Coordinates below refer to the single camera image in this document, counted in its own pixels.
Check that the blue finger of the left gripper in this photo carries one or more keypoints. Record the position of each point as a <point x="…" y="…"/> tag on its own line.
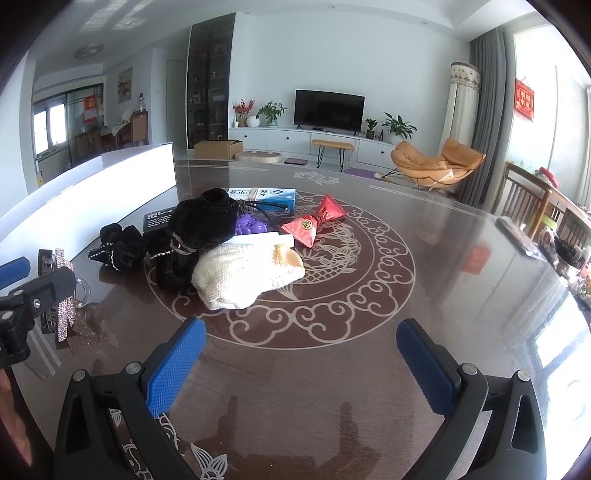
<point x="14" y="271"/>
<point x="38" y="295"/>

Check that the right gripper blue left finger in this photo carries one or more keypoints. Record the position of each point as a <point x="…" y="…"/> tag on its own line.
<point x="87" y="445"/>

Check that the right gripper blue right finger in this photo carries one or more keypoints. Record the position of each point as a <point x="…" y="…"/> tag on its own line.
<point x="513" y="444"/>

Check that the cream knitted cloth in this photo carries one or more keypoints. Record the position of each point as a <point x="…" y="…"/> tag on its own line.
<point x="232" y="276"/>

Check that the black text box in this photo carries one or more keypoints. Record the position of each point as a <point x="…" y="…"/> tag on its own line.
<point x="157" y="220"/>

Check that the black fuzzy bow scrunchie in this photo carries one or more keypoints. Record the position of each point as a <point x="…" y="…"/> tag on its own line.
<point x="194" y="227"/>

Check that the white sunscreen bottle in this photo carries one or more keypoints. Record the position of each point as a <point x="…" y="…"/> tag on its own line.
<point x="268" y="238"/>

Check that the purple toy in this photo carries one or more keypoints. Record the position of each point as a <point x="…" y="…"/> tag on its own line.
<point x="247" y="224"/>

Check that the red triangular pouch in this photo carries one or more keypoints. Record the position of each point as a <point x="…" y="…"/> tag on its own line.
<point x="305" y="229"/>

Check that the blue white toothpaste box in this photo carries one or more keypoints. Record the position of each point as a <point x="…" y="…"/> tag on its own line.
<point x="267" y="198"/>

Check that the black eyeglasses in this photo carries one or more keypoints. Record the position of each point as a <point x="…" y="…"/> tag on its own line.
<point x="265" y="210"/>

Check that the white cardboard box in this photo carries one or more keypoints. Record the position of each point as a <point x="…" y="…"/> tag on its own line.
<point x="68" y="212"/>

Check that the brown cardboard box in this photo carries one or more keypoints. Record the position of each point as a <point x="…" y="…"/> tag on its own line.
<point x="217" y="149"/>

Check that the round beige floor mat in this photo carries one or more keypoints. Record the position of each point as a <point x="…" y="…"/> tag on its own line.
<point x="259" y="157"/>

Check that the wooden dining chair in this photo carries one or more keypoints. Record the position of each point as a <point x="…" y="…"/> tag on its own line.
<point x="532" y="204"/>

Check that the red flower vase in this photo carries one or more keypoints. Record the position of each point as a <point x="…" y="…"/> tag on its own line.
<point x="242" y="110"/>

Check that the green potted plant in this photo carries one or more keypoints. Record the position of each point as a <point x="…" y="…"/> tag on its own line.
<point x="271" y="113"/>

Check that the orange lounge chair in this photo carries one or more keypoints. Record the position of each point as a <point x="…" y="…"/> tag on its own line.
<point x="455" y="162"/>

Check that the black glass display cabinet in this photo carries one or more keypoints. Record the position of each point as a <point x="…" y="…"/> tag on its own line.
<point x="207" y="79"/>

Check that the white tv cabinet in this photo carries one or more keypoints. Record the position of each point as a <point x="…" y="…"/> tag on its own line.
<point x="304" y="144"/>

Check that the black television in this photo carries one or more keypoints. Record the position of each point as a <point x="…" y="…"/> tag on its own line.
<point x="333" y="110"/>

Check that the standing air conditioner cover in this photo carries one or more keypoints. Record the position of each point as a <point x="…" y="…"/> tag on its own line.
<point x="463" y="102"/>

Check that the green plant right of tv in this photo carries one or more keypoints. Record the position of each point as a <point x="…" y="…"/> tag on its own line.
<point x="398" y="128"/>

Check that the red window decoration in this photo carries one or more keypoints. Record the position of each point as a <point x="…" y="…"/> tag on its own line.
<point x="524" y="100"/>

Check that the grey curtain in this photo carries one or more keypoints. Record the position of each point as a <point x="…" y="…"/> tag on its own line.
<point x="489" y="54"/>

